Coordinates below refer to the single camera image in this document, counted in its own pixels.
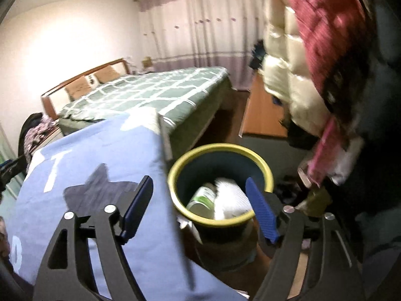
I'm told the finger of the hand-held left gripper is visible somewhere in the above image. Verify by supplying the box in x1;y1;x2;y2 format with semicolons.
0;155;30;192

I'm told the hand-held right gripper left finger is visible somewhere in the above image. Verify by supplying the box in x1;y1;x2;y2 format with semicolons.
33;176;154;301

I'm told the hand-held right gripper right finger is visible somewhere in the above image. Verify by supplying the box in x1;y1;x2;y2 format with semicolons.
245;177;365;301

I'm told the white towel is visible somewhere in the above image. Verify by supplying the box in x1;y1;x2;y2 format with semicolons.
213;178;254;220

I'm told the white bottle with green label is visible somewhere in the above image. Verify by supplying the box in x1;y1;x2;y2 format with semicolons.
186;184;218;218

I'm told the yellow-rimmed dark trash bin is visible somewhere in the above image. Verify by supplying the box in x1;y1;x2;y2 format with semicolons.
167;143;274;245

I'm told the wardrobe sliding door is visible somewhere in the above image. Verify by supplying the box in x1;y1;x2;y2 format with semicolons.
0;122;19;201

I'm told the blue star blanket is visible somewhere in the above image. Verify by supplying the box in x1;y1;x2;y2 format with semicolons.
6;108;248;301

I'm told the wooden headboard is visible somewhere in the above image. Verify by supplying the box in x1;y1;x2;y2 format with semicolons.
41;58;130;121

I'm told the pink plastic bag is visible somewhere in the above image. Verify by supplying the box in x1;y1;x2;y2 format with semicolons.
297;113;364;189

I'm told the wooden cabinet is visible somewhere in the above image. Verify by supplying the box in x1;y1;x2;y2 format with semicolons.
240;73;289;138

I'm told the brown pillow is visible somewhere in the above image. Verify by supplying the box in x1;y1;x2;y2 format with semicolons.
64;77;88;99
94;67;121;82

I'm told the bed with green plaid duvet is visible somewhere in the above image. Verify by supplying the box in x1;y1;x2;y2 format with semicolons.
59;66;234;160

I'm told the cream puffer jacket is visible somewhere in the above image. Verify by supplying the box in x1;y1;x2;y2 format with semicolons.
261;0;333;138

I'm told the heap of folded clothes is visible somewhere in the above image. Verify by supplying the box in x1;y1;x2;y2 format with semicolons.
249;39;267;69

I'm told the pink and white curtain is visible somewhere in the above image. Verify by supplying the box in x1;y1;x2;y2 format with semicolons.
138;0;270;91

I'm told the red puffer jacket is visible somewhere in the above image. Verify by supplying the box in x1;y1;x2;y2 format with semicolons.
282;0;376;113

